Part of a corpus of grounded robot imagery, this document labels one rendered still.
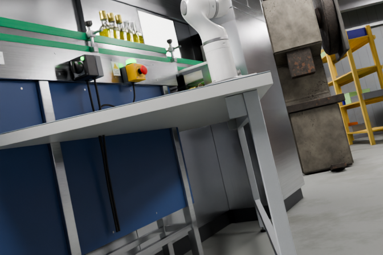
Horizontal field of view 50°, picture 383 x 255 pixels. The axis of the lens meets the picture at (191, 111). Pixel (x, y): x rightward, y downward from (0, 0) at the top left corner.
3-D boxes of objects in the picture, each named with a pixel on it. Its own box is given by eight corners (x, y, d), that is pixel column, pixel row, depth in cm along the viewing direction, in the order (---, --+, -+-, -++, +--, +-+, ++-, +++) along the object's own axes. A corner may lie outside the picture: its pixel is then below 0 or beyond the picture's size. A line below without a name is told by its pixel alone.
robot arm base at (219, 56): (241, 80, 196) (232, 42, 197) (250, 74, 177) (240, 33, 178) (203, 89, 194) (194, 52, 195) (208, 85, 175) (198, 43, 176)
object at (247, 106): (267, 229, 253) (241, 118, 259) (322, 361, 103) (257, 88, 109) (252, 232, 254) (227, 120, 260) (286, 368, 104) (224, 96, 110)
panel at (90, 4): (180, 68, 281) (170, 20, 284) (184, 66, 279) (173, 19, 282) (87, 56, 202) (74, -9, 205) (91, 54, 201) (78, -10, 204)
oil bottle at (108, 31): (113, 69, 198) (104, 27, 200) (122, 66, 195) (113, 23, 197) (105, 69, 193) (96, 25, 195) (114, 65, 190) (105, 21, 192)
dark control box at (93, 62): (89, 83, 154) (85, 61, 155) (105, 77, 150) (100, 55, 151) (73, 82, 147) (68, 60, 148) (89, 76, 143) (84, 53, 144)
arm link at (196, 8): (233, 37, 183) (220, -14, 184) (198, 43, 175) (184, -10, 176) (220, 45, 194) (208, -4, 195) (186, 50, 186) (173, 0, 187)
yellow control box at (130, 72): (134, 85, 178) (130, 68, 179) (147, 80, 175) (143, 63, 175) (123, 84, 172) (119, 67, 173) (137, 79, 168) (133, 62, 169)
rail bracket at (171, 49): (159, 68, 220) (154, 46, 222) (184, 58, 212) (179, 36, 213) (155, 68, 218) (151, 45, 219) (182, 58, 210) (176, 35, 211)
